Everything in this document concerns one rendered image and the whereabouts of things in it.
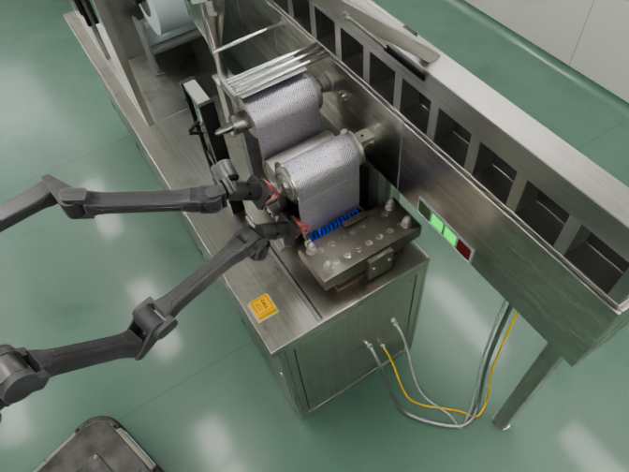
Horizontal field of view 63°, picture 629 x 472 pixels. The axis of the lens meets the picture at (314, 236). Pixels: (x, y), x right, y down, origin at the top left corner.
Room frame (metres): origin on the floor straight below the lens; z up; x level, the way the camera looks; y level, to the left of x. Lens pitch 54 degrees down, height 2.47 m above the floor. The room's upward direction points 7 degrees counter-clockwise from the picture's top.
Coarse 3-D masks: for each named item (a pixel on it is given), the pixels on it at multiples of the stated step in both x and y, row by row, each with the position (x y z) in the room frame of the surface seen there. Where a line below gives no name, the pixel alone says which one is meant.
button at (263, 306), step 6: (264, 294) 0.90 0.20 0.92; (258, 300) 0.88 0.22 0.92; (264, 300) 0.88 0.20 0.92; (270, 300) 0.87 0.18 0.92; (252, 306) 0.86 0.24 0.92; (258, 306) 0.85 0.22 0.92; (264, 306) 0.85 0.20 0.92; (270, 306) 0.85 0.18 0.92; (258, 312) 0.83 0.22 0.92; (264, 312) 0.83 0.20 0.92; (270, 312) 0.83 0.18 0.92; (258, 318) 0.81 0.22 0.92
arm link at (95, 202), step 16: (64, 192) 0.97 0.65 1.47; (80, 192) 0.97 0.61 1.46; (96, 192) 0.99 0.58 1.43; (112, 192) 0.99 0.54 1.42; (128, 192) 0.99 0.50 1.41; (144, 192) 0.99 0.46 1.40; (160, 192) 0.99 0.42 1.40; (176, 192) 0.99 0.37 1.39; (192, 192) 0.99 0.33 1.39; (96, 208) 0.95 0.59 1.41; (112, 208) 0.95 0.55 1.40; (128, 208) 0.95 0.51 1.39; (144, 208) 0.95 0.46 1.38; (160, 208) 0.96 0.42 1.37; (176, 208) 0.96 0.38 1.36; (192, 208) 0.96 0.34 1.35; (208, 208) 0.96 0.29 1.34
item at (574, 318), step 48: (240, 0) 2.09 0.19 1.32; (288, 48) 1.73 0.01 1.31; (336, 96) 1.44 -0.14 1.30; (384, 144) 1.19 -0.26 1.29; (432, 192) 0.97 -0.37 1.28; (480, 192) 0.82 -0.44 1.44; (480, 240) 0.78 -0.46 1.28; (528, 240) 0.67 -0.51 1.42; (528, 288) 0.62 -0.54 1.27; (576, 288) 0.53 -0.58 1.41; (576, 336) 0.48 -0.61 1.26
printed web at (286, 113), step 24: (240, 96) 1.36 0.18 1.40; (264, 96) 1.34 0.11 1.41; (288, 96) 1.35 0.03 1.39; (312, 96) 1.36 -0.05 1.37; (264, 120) 1.28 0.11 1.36; (288, 120) 1.31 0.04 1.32; (312, 120) 1.35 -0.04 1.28; (264, 144) 1.27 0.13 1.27; (288, 144) 1.31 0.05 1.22; (336, 144) 1.18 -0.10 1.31; (288, 168) 1.11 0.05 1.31; (312, 168) 1.11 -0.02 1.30; (336, 168) 1.12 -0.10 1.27; (312, 192) 1.07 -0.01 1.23
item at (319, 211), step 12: (348, 180) 1.13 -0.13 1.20; (324, 192) 1.09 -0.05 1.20; (336, 192) 1.11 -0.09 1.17; (348, 192) 1.13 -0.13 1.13; (300, 204) 1.05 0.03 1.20; (312, 204) 1.07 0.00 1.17; (324, 204) 1.09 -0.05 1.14; (336, 204) 1.11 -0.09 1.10; (348, 204) 1.13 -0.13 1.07; (300, 216) 1.05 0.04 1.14; (312, 216) 1.07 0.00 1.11; (324, 216) 1.09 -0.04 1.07; (336, 216) 1.11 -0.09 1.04; (312, 228) 1.07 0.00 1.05
